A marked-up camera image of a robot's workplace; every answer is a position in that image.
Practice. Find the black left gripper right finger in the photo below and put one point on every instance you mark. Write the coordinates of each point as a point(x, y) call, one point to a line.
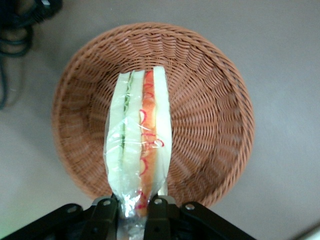
point(160, 220)

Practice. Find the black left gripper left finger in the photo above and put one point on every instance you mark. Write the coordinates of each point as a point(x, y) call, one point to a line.
point(102, 220)

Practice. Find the triangle sandwich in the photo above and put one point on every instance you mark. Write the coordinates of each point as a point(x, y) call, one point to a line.
point(132, 140)

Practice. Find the brown wicker basket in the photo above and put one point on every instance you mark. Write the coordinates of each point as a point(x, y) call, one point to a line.
point(200, 112)

